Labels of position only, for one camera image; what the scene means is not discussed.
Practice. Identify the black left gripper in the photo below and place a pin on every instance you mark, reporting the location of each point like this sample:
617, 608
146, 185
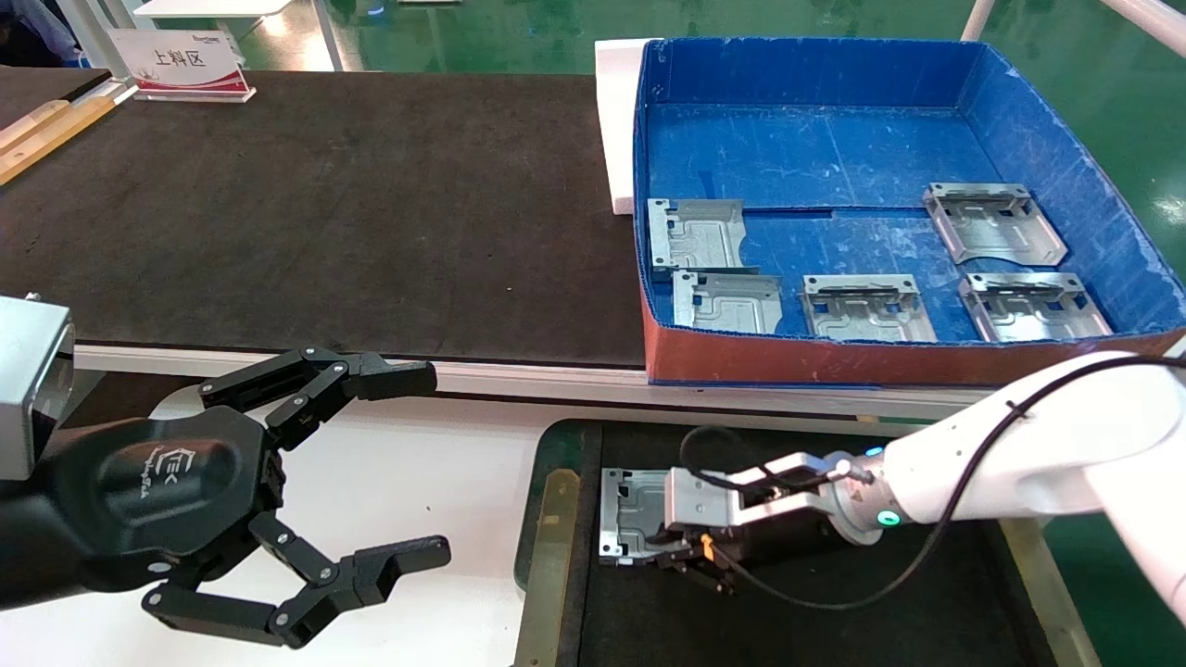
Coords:
167, 500

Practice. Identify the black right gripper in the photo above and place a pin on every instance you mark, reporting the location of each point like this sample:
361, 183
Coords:
788, 542

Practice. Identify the stamped sheet metal bracket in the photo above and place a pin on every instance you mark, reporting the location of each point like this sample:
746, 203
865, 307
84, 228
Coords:
695, 236
635, 509
732, 306
996, 227
1028, 310
866, 315

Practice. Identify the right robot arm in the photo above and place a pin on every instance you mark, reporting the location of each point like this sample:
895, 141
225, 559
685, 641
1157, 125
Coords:
1038, 445

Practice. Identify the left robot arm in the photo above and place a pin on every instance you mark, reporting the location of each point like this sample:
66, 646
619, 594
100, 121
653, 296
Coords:
23, 547

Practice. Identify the black tray container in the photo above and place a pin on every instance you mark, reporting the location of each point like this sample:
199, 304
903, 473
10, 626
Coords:
834, 639

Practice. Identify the large black conveyor mat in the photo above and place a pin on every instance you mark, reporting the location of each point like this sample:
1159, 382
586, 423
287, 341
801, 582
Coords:
324, 213

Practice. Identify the white foam block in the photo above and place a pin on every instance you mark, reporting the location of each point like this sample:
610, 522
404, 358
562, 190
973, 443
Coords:
616, 130

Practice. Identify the blue corrugated plastic box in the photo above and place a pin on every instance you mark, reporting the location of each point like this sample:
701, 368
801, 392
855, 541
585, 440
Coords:
815, 139

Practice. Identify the acrylic sign with red stripe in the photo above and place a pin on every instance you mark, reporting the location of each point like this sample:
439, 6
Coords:
176, 60

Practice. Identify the wooden edge strip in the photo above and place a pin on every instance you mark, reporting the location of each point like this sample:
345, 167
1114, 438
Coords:
46, 134

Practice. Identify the white background table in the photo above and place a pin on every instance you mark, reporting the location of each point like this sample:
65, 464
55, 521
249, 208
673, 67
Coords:
213, 7

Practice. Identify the person in blue clothing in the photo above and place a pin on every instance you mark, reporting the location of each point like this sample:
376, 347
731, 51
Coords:
37, 23

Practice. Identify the white slanted tube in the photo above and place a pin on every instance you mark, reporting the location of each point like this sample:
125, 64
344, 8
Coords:
1149, 23

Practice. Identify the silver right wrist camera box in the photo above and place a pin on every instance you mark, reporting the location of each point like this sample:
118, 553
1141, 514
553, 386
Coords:
700, 500

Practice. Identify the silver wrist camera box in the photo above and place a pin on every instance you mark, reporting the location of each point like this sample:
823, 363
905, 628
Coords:
700, 500
28, 389

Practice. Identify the aluminium table frame rail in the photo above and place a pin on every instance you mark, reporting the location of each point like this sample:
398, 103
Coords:
519, 375

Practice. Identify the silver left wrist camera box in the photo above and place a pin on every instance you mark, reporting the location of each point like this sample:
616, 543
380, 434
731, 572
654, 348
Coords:
28, 389

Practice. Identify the white frame post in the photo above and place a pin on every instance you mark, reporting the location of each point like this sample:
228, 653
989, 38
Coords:
88, 32

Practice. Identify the white tube post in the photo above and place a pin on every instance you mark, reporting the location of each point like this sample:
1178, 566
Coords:
977, 18

